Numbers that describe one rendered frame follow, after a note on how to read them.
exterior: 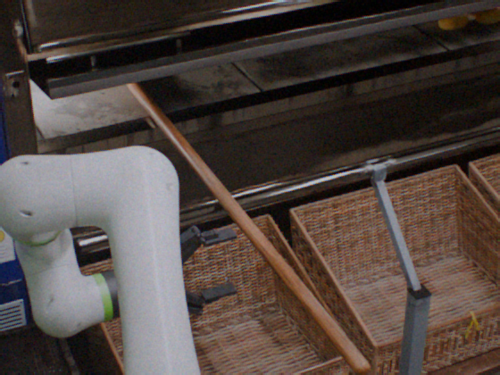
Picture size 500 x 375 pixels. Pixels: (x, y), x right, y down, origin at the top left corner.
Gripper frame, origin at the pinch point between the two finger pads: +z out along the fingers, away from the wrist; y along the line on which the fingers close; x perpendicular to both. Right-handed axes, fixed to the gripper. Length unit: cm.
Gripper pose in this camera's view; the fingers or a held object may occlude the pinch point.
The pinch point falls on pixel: (229, 262)
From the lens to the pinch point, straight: 214.7
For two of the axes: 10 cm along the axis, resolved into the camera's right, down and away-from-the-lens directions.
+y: -0.1, 8.4, 5.3
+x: 4.3, 4.9, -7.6
